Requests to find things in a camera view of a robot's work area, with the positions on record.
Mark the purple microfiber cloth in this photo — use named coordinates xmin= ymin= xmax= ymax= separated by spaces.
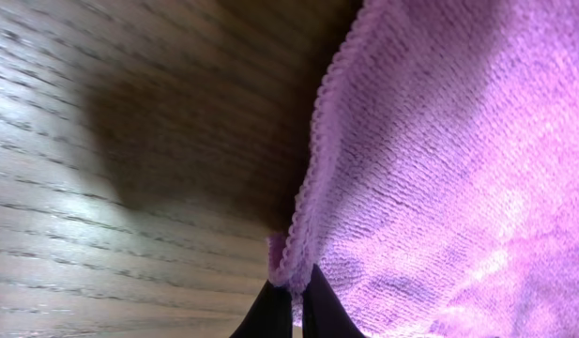
xmin=269 ymin=0 xmax=579 ymax=337

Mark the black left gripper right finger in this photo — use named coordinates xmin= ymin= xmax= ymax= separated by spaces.
xmin=302 ymin=265 xmax=365 ymax=338

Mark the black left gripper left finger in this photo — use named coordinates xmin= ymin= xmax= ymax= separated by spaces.
xmin=230 ymin=281 xmax=293 ymax=338

